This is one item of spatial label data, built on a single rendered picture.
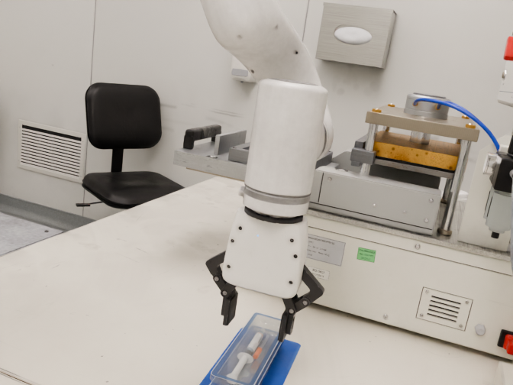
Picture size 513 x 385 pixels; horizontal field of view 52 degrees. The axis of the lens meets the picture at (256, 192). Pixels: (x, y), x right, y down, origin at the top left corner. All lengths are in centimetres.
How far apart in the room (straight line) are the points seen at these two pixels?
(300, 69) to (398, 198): 30
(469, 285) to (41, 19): 291
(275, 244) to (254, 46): 24
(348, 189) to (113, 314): 43
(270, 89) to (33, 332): 48
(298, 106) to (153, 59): 237
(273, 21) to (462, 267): 50
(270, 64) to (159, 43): 224
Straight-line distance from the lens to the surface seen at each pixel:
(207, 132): 114
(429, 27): 251
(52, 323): 85
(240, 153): 101
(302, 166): 61
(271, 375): 77
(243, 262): 66
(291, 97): 59
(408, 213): 89
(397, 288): 92
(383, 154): 94
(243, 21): 62
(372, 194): 89
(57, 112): 333
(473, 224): 90
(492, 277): 91
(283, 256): 65
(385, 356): 88
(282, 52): 68
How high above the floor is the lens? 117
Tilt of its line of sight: 14 degrees down
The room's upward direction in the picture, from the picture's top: 8 degrees clockwise
